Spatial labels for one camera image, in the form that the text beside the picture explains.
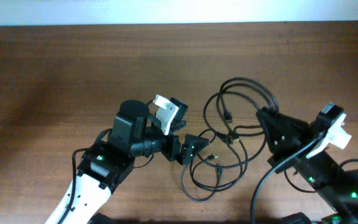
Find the black usb cable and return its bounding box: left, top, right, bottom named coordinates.
left=180, top=129, right=249, bottom=202

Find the black cable bundle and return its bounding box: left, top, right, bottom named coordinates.
left=203, top=77, right=280, bottom=170

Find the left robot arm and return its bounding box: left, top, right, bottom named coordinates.
left=47, top=95, right=209, bottom=223

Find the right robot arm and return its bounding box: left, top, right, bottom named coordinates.
left=250, top=103, right=358, bottom=223

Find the right camera cable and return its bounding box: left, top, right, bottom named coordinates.
left=249, top=133, right=326, bottom=224

